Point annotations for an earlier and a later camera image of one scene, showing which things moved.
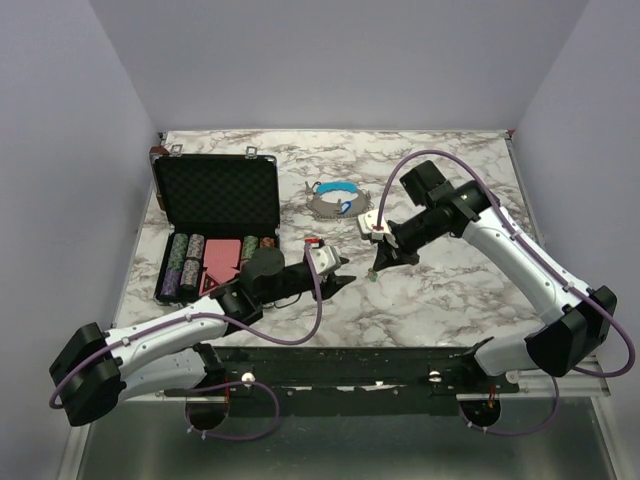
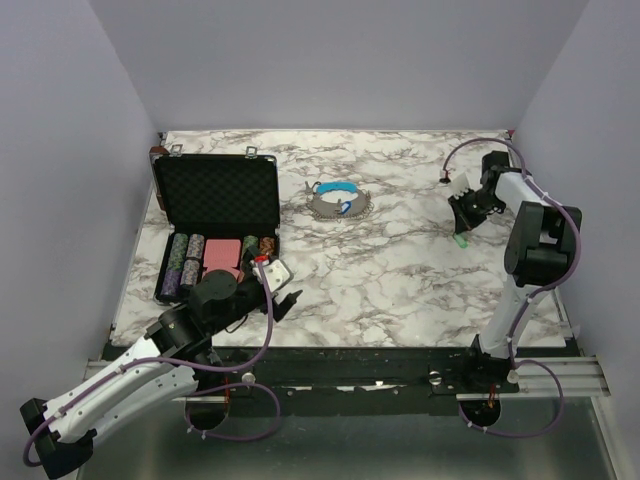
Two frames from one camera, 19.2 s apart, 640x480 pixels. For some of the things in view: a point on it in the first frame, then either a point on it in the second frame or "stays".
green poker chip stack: [178, 251] stays
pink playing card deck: [222, 253] stays
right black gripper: [384, 259] to [463, 221]
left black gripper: [329, 287] to [280, 309]
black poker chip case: [220, 210] stays
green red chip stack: [250, 244] stays
